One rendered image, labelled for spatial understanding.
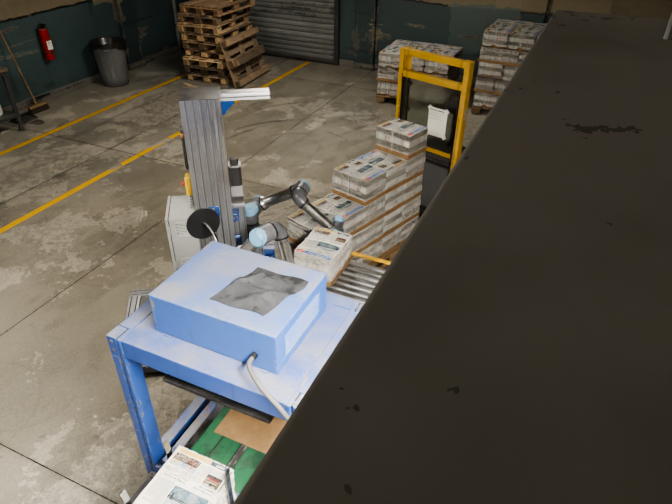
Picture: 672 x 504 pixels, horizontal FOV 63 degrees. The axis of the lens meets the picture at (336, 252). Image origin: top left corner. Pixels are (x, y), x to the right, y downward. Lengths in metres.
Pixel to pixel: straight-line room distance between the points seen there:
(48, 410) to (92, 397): 0.29
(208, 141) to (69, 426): 2.19
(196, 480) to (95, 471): 1.60
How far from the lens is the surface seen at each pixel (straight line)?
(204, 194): 3.88
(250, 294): 2.25
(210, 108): 3.62
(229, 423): 3.07
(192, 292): 2.35
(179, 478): 2.61
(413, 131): 5.09
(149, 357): 2.45
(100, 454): 4.17
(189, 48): 10.89
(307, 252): 3.78
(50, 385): 4.75
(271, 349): 2.14
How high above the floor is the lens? 3.17
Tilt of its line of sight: 34 degrees down
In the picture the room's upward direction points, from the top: 1 degrees clockwise
